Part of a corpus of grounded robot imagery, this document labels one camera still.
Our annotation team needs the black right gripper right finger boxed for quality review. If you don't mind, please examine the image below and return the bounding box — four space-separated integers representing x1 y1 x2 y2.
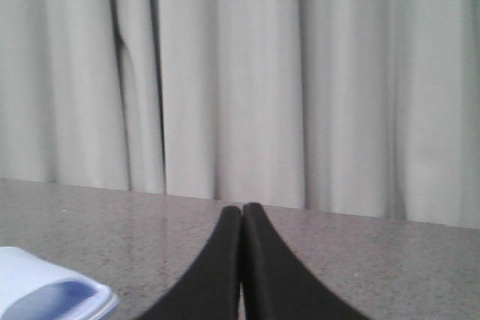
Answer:
242 203 367 319

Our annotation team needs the left-side light blue slipper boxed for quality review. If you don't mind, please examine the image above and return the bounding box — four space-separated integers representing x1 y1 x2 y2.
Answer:
1 247 119 319

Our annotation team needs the white pleated curtain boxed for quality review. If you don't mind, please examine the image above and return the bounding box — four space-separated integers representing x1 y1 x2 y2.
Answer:
1 0 479 228

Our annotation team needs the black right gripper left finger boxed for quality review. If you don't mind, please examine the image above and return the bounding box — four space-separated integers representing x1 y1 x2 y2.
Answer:
140 206 242 320

